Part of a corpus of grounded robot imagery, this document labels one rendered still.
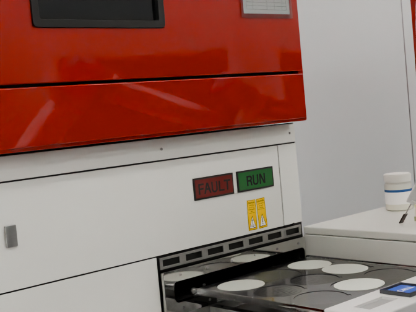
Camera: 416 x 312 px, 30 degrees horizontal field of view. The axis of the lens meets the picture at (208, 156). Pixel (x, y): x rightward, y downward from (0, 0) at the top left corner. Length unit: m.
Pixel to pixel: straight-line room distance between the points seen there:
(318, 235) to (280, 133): 0.26
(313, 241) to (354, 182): 2.59
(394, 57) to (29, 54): 3.64
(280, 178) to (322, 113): 2.43
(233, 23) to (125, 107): 0.35
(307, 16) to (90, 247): 2.93
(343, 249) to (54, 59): 0.82
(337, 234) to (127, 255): 0.54
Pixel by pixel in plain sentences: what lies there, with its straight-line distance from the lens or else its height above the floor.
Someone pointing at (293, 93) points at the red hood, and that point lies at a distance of 1.84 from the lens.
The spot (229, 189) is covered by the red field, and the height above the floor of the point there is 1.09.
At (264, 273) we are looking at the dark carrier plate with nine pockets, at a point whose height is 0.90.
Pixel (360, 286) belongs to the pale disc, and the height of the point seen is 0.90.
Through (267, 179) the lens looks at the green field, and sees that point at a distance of 1.83.
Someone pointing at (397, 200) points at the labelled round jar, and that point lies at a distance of 2.07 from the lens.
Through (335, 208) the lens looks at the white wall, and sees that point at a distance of 4.36.
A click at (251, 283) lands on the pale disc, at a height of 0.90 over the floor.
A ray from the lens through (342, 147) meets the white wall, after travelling 4.40.
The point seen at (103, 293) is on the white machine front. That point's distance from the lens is 1.56.
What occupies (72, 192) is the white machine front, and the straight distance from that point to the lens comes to 1.50.
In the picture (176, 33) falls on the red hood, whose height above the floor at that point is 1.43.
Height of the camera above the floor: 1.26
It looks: 3 degrees down
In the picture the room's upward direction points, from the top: 5 degrees counter-clockwise
